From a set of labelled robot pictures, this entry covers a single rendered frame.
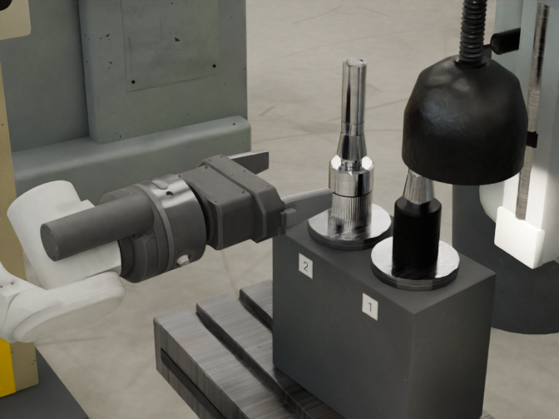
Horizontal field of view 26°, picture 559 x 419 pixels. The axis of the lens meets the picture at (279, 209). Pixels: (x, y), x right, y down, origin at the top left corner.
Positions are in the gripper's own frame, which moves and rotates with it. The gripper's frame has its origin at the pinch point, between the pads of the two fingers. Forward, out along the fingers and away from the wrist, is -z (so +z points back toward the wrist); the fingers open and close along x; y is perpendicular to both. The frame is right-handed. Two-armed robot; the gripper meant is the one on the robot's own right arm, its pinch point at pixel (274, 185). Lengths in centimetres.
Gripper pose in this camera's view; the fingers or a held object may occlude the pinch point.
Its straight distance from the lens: 121.2
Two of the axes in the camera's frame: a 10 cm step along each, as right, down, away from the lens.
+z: -8.0, 2.9, -5.2
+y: 0.0, 8.7, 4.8
